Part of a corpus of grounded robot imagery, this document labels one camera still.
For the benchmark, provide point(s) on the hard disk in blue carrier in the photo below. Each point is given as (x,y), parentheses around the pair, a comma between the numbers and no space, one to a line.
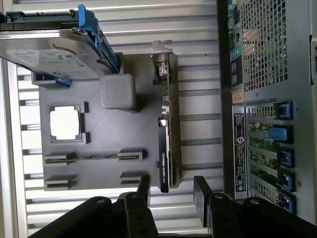
(49,57)

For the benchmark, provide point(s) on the open black PC case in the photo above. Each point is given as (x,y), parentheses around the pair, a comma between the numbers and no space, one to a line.
(299,49)

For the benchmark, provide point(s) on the blue slot clip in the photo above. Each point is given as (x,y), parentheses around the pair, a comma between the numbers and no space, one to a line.
(277,133)
(287,182)
(287,202)
(287,158)

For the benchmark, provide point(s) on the grey parts rack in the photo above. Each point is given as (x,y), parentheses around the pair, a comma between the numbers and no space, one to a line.
(111,138)

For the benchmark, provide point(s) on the silver CPU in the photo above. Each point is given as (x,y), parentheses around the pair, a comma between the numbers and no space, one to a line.
(65,124)

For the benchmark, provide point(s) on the graphics card with black shroud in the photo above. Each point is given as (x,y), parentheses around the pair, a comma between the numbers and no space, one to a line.
(166,148)

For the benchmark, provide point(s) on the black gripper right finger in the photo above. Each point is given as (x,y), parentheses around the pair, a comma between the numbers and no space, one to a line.
(223,215)

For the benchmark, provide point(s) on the green motherboard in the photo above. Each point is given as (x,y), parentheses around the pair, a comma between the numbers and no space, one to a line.
(257,129)

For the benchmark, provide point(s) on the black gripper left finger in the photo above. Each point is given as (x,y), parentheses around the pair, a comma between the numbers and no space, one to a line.
(138,218)

